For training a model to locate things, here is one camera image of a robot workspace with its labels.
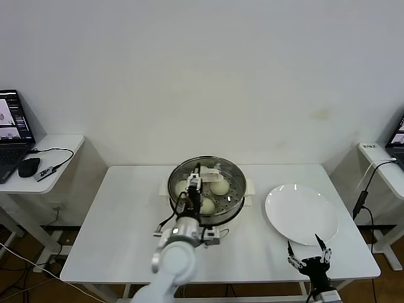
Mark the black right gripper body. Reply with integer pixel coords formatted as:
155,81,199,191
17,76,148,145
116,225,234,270
299,256,332,288

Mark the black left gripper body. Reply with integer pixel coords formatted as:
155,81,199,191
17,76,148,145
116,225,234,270
184,187,203,218

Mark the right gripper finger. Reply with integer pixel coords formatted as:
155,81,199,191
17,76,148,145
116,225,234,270
314,233,333,264
286,240,306,269

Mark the white steamed baozi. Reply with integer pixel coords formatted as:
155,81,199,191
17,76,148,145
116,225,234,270
174,180,189,198
210,179,230,196
199,198,216,215

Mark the perforated steel steamer basket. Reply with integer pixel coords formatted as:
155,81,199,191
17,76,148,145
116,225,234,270
167,155,247,219

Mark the white round plate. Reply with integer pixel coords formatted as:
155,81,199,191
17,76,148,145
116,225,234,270
264,184,340,246

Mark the cream electric cooker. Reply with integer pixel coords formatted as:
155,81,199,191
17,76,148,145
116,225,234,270
158,178,256,244

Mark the white side table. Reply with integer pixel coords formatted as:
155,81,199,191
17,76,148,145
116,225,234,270
0,134,86,264
358,141,404,272

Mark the black open laptop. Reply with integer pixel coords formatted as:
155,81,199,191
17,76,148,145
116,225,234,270
0,89,36,185
384,115,404,168

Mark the grey usb hub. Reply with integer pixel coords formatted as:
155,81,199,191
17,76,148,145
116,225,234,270
35,166,59,182

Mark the black computer mouse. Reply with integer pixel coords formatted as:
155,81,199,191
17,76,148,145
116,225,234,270
18,157,42,178

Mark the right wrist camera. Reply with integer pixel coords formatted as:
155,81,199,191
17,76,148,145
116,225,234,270
321,290,342,303

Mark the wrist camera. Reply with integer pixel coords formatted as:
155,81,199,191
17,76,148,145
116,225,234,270
321,290,342,303
203,227,221,246

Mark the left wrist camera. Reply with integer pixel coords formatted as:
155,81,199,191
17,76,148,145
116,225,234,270
203,227,221,246

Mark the black power cable with adapter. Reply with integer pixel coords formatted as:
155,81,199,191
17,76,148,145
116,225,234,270
352,159,395,255

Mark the white thin cable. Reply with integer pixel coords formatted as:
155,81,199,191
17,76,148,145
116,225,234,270
356,157,398,191

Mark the black usb cable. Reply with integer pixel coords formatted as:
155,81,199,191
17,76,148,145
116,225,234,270
27,147,75,170

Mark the white floor cable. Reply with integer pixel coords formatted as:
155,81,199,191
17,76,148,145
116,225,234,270
0,241,94,294

